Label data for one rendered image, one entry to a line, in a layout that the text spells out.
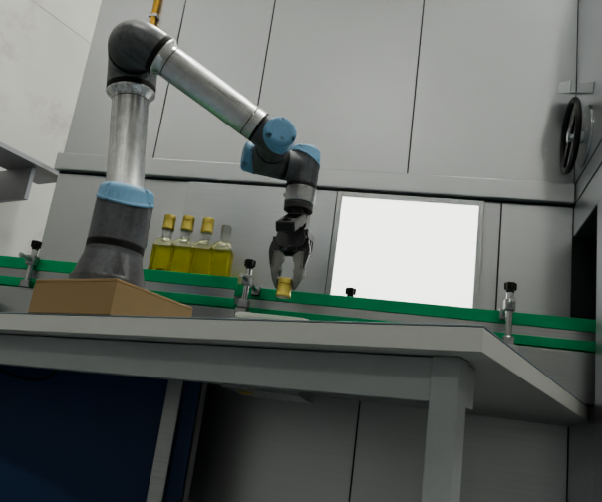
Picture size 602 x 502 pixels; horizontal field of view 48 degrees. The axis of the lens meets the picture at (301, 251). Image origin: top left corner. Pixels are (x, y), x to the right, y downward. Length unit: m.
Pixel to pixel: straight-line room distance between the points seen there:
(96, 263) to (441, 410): 0.74
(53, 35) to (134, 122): 4.05
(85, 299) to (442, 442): 0.70
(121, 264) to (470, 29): 1.43
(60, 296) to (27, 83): 4.13
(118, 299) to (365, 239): 0.94
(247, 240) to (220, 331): 0.99
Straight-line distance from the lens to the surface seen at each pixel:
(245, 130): 1.55
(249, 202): 2.09
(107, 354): 1.30
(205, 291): 1.77
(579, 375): 1.77
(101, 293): 1.28
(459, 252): 1.99
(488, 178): 2.08
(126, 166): 1.60
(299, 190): 1.64
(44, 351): 1.42
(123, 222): 1.40
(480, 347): 0.89
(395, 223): 2.01
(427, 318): 1.77
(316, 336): 0.99
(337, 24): 2.38
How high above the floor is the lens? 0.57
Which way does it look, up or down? 16 degrees up
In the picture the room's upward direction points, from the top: 8 degrees clockwise
